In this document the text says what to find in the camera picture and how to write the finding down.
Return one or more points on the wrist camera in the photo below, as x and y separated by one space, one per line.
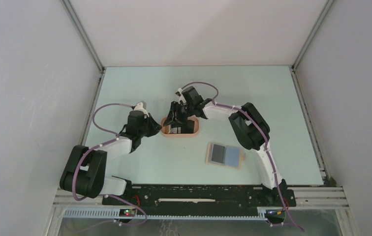
181 99
141 106

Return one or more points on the white cable duct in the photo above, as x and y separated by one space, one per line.
116 213

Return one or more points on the black card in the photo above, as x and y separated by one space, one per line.
186 127

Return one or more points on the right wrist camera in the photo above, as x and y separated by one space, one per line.
181 99

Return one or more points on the pink plastic tray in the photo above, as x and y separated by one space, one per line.
166 130

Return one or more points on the grey card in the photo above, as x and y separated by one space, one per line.
217 154

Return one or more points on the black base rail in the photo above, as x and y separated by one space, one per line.
206 200

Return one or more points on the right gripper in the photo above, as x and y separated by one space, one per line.
171 118

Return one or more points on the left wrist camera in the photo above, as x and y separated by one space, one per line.
141 106

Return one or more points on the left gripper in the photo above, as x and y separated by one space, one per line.
155 127

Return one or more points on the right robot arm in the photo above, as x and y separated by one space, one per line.
249 127

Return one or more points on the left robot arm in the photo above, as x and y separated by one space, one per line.
84 174

